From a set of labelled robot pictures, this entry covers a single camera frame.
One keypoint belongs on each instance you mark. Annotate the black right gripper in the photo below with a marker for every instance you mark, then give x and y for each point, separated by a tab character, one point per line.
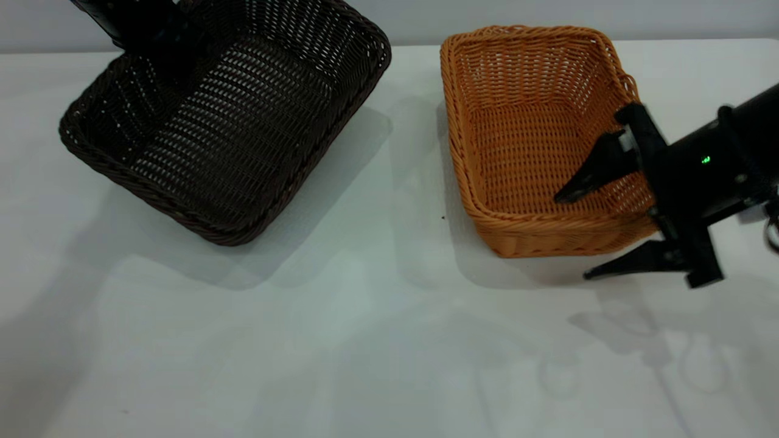
688	176

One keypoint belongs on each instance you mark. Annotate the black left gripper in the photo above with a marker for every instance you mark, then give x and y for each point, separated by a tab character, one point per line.
140	24

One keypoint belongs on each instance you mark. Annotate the black woven wicker basket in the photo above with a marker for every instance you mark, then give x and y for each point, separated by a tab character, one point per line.
243	152

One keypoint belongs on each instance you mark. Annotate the orange woven wicker basket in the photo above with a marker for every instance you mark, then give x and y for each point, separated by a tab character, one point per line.
523	121

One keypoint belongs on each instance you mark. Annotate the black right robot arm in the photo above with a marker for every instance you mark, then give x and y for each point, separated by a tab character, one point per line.
754	140

